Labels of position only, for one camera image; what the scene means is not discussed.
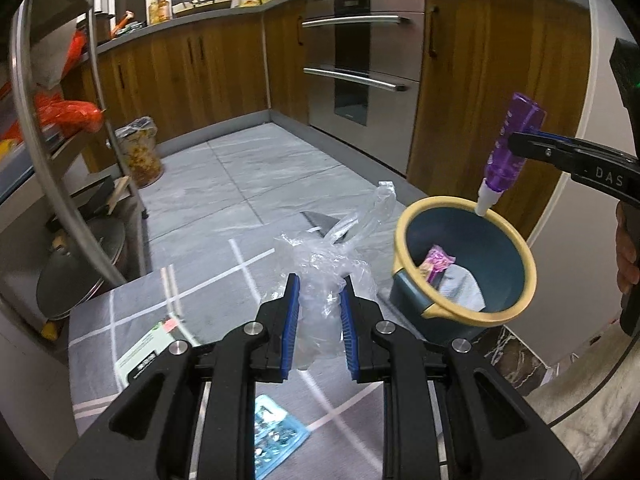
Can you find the blue blister pack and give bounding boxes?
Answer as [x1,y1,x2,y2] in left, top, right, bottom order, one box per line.
[252,394,311,478]

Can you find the wooden cabinet row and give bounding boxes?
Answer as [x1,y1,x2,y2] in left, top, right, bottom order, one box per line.
[75,0,307,171]

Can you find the white fuzzy cloth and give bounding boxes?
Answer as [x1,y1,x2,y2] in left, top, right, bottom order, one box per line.
[525,305,640,431]

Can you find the patterned waste bin with liner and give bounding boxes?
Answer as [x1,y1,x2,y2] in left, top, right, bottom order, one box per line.
[115,116,165,188]

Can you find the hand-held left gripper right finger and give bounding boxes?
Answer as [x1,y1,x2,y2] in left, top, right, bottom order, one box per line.
[339,275,583,480]

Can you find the purple bottle with white cap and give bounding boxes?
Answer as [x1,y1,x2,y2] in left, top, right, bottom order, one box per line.
[474,92,547,218]

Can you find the round steel pot lid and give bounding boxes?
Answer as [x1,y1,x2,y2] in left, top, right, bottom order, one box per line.
[36,215,128,321]

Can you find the pink lilac wrapper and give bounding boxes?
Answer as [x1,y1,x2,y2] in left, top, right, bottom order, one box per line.
[420,245,457,288]

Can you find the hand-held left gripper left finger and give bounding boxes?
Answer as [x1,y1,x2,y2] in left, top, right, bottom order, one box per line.
[54,273,302,480]

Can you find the clear plastic bag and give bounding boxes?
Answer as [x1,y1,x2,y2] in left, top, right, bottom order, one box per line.
[273,181,398,372]

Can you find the steel kitchen rack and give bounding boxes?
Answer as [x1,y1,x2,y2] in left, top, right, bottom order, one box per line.
[0,0,151,341]

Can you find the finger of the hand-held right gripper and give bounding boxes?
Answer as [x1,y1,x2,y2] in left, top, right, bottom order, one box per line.
[536,130,638,161]
[507,131,576,173]

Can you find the wooden handle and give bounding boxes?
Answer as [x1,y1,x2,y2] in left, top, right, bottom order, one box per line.
[106,176,132,213]

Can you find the green white card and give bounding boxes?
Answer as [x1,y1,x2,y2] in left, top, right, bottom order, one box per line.
[114,319,181,388]

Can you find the small orange plastic bag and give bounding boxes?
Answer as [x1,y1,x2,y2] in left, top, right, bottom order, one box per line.
[67,30,89,76]

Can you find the person's right hand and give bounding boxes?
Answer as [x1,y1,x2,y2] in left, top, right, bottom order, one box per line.
[615,204,640,295]

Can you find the stainless steel oven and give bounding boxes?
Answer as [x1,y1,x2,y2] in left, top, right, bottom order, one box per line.
[300,0,426,173]

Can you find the grey checked blanket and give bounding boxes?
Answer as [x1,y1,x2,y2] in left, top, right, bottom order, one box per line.
[67,212,451,480]

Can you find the pale crumpled sheet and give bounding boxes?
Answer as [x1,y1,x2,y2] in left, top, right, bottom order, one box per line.
[437,265,487,313]

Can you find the cooking oil bottle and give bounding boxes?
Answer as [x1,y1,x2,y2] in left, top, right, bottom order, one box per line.
[148,0,173,25]

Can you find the tall wooden cabinet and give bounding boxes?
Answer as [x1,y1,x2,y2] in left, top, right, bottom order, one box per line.
[407,0,593,238]

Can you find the long orange plastic bag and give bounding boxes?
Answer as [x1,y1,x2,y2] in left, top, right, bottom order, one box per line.
[35,94,106,136]

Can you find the blue bin with yellow rim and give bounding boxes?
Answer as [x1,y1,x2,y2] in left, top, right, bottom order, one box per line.
[389,196,538,343]

